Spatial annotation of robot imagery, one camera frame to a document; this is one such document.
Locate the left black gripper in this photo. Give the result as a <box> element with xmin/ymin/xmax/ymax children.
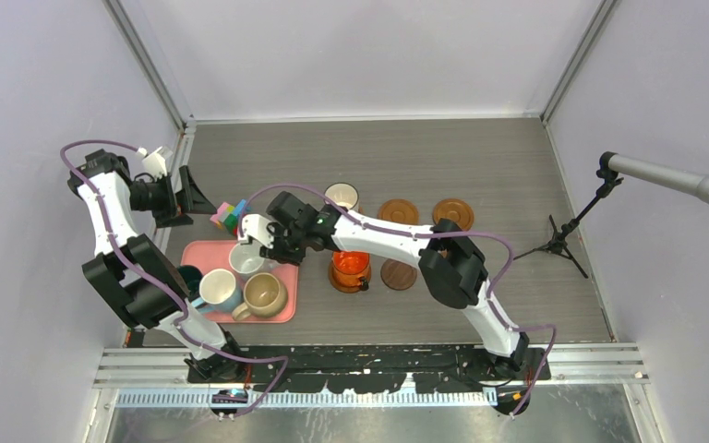
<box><xmin>129</xmin><ymin>166</ymin><xmax>216</xmax><ymax>229</ymax></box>

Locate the pink plastic tray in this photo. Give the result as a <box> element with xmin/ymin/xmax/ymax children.
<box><xmin>181</xmin><ymin>240</ymin><xmax>299</xmax><ymax>324</ymax></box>

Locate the grey cup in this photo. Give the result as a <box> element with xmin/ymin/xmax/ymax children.
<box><xmin>324</xmin><ymin>182</ymin><xmax>360</xmax><ymax>212</ymax></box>

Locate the orange cup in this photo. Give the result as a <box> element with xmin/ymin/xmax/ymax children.
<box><xmin>330</xmin><ymin>251</ymin><xmax>371</xmax><ymax>275</ymax></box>

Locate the brown coaster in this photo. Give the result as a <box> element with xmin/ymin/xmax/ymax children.
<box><xmin>432</xmin><ymin>198</ymin><xmax>475</xmax><ymax>231</ymax></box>
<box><xmin>328</xmin><ymin>267</ymin><xmax>371</xmax><ymax>293</ymax></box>
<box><xmin>378</xmin><ymin>198</ymin><xmax>419</xmax><ymax>225</ymax></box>

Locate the dark walnut coaster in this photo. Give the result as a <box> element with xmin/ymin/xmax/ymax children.
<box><xmin>380</xmin><ymin>259</ymin><xmax>418</xmax><ymax>291</ymax></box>

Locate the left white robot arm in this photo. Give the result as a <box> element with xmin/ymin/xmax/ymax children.
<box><xmin>67</xmin><ymin>149</ymin><xmax>246</xmax><ymax>382</ymax></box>

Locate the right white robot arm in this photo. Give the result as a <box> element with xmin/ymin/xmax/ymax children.
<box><xmin>238</xmin><ymin>191</ymin><xmax>529</xmax><ymax>379</ymax></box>

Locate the colourful toy brick stack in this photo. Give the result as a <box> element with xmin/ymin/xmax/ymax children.
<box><xmin>210</xmin><ymin>199</ymin><xmax>251</xmax><ymax>236</ymax></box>

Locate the beige mug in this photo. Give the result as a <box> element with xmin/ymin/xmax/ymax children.
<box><xmin>232</xmin><ymin>272</ymin><xmax>289</xmax><ymax>321</ymax></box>

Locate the dark green mug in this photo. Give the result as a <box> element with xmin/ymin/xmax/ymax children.
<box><xmin>176</xmin><ymin>265</ymin><xmax>203</xmax><ymax>294</ymax></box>

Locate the black microphone tripod stand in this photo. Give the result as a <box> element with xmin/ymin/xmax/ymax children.
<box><xmin>514</xmin><ymin>166</ymin><xmax>623</xmax><ymax>279</ymax></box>

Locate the grey microphone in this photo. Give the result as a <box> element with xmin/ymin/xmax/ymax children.
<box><xmin>600</xmin><ymin>151</ymin><xmax>709</xmax><ymax>205</ymax></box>

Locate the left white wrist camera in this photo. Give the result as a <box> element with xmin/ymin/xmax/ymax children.
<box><xmin>137</xmin><ymin>146</ymin><xmax>174</xmax><ymax>180</ymax></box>

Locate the white mug blue handle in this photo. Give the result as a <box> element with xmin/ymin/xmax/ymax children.
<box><xmin>192</xmin><ymin>269</ymin><xmax>244</xmax><ymax>314</ymax></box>

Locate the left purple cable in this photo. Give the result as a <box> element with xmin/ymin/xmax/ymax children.
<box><xmin>59</xmin><ymin>138</ymin><xmax>291</xmax><ymax>418</ymax></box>

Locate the purple cable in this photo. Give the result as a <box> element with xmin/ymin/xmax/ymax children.
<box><xmin>59</xmin><ymin>138</ymin><xmax>291</xmax><ymax>418</ymax></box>
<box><xmin>239</xmin><ymin>183</ymin><xmax>559</xmax><ymax>418</ymax></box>

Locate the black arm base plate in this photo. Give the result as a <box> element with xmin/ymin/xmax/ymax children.
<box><xmin>186</xmin><ymin>344</ymin><xmax>553</xmax><ymax>396</ymax></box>

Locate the aluminium frame rail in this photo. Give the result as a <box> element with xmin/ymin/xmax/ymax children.
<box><xmin>94</xmin><ymin>343</ymin><xmax>649</xmax><ymax>409</ymax></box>

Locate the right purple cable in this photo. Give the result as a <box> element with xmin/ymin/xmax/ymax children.
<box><xmin>239</xmin><ymin>183</ymin><xmax>559</xmax><ymax>418</ymax></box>

